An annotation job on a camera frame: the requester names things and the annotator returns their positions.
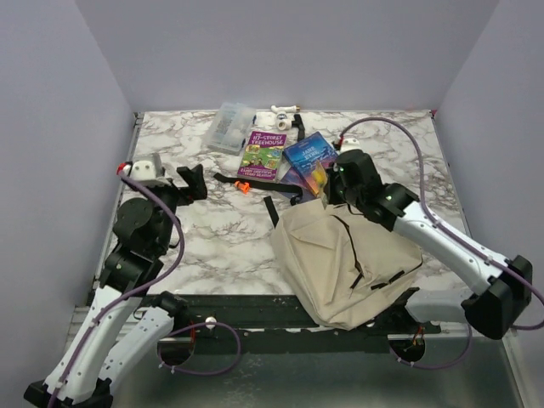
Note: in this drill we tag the clear plastic organizer box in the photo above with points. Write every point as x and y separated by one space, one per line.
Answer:
230 128

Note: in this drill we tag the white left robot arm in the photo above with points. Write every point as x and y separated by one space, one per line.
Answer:
98 359

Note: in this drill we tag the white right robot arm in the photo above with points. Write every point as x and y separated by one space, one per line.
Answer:
500 286

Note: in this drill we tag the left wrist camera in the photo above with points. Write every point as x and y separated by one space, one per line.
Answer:
147 170

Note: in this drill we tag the orange rocket sharpener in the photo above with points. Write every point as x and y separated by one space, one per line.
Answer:
244 187

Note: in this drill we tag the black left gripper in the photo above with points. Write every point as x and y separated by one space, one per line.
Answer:
194 178

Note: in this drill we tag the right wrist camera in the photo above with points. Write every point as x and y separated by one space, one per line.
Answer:
347 144

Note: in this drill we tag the Jane Eyre book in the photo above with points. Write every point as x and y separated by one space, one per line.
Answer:
303 158

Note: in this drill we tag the beige canvas student backpack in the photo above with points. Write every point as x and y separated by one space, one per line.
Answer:
343 269

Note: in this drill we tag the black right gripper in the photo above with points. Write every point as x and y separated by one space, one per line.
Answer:
332 174

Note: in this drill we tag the white pipe fitting toy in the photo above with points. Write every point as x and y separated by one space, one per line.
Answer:
282 119

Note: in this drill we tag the purple treehouse book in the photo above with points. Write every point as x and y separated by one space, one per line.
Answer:
262 156

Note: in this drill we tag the aluminium rail frame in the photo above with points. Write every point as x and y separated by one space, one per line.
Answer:
78 317

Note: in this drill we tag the banana eraser card pack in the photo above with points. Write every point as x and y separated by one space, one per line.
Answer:
319 179

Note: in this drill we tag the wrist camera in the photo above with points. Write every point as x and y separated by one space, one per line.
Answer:
147 170
347 144

